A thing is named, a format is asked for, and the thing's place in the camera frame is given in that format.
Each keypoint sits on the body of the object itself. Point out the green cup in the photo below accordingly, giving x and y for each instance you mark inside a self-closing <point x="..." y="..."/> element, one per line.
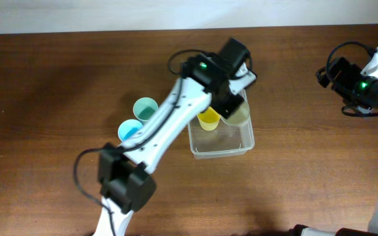
<point x="144" y="108"/>

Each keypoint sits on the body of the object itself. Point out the cream cup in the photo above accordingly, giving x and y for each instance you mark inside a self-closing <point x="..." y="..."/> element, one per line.
<point x="240" y="117"/>

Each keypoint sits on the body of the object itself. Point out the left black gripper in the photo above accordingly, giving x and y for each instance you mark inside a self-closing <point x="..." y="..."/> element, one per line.
<point x="229" y="110"/>

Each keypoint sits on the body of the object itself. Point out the clear plastic container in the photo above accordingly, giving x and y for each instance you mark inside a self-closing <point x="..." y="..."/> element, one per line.
<point x="224" y="141"/>

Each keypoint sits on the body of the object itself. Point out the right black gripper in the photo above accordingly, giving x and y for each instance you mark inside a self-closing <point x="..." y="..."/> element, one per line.
<point x="350" y="71"/>

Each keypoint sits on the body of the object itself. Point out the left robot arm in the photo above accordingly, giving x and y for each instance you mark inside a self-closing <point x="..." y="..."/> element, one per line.
<point x="206" y="80"/>

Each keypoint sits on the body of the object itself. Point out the yellow cup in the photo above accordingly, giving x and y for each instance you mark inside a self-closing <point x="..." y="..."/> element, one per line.
<point x="209" y="119"/>

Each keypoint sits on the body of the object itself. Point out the blue cup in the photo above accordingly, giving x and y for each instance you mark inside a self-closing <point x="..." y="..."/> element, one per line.
<point x="128" y="128"/>

